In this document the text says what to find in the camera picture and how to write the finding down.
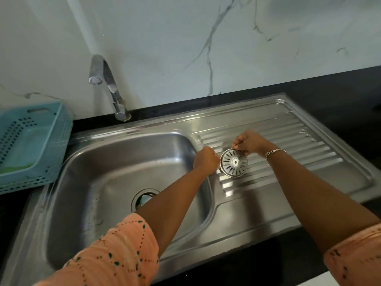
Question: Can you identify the person's right forearm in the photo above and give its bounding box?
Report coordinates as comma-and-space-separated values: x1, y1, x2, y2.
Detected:
266, 147, 381, 254

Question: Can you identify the person's right hand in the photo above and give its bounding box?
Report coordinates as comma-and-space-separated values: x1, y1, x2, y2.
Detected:
232, 129, 274, 157

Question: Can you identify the light blue plastic basket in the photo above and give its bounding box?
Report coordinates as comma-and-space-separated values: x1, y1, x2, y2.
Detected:
0, 102, 74, 195

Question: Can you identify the orange patterned left sleeve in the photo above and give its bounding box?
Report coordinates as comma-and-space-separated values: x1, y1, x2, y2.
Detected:
33, 213, 160, 286

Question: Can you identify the chrome faucet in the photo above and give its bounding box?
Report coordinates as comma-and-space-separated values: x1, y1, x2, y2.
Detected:
88, 54, 132, 122

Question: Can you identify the green plate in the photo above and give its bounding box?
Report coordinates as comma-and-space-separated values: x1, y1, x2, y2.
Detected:
0, 126, 51, 175

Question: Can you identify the stainless steel sink with drainboard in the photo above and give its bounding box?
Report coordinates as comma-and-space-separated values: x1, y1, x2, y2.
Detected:
0, 93, 375, 286

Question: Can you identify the person's left forearm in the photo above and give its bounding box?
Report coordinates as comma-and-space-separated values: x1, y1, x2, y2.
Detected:
135, 167, 212, 258

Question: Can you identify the person's left hand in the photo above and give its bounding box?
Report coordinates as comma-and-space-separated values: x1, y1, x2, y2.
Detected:
193, 146, 221, 174

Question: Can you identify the silver chain bracelet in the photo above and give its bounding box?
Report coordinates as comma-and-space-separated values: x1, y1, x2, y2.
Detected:
265, 149, 287, 166

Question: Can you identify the orange patterned sleeve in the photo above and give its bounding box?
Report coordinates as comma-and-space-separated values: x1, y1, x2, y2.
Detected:
33, 213, 160, 286
323, 223, 381, 286

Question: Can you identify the orange patterned right sleeve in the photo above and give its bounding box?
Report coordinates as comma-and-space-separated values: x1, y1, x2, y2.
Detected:
323, 223, 381, 286

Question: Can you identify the round steel sink strainer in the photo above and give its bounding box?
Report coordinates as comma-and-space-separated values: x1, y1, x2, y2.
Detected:
219, 148, 248, 178

